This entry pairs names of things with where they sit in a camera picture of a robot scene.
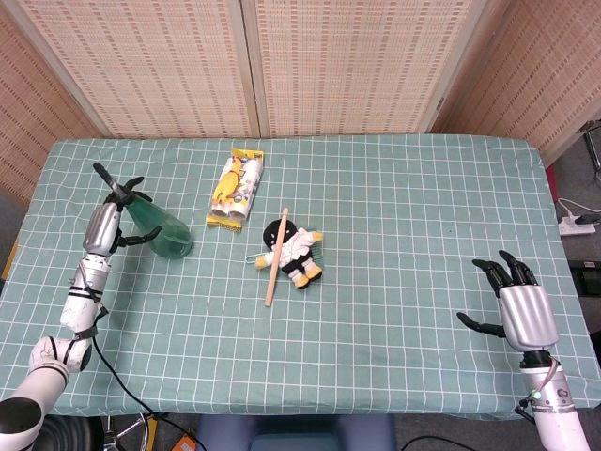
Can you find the wooden drumstick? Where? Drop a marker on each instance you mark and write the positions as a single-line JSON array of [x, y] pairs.
[[277, 258]]

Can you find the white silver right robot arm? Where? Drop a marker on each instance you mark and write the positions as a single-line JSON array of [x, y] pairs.
[[559, 413]]

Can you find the black white plush doll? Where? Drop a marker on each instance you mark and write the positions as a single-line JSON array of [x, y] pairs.
[[300, 251]]

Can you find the green grid tablecloth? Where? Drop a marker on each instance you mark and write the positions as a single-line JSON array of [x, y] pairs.
[[375, 305]]

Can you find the blue chair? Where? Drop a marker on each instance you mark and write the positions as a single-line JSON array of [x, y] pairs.
[[296, 432]]

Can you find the orange floor item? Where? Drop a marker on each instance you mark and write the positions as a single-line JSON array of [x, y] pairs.
[[187, 441]]

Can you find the woven folding screen panel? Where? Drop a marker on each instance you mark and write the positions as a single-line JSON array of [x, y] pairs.
[[155, 66], [28, 122], [540, 70], [352, 61]]

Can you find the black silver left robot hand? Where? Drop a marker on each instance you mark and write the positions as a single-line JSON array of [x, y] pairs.
[[101, 232]]

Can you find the metal chair leg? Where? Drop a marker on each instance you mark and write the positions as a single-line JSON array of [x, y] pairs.
[[592, 150]]

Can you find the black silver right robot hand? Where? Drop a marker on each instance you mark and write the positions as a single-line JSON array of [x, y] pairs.
[[528, 315]]

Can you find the black box device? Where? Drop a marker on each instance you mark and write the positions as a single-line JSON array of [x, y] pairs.
[[589, 279]]

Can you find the green spray bottle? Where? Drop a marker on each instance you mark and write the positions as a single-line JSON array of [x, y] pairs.
[[166, 230]]

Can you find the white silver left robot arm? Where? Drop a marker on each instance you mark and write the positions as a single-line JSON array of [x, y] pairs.
[[80, 310]]

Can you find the metal stool base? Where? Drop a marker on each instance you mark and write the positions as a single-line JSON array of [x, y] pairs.
[[127, 430]]

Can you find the white power strip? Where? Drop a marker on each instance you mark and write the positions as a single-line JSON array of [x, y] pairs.
[[575, 228]]

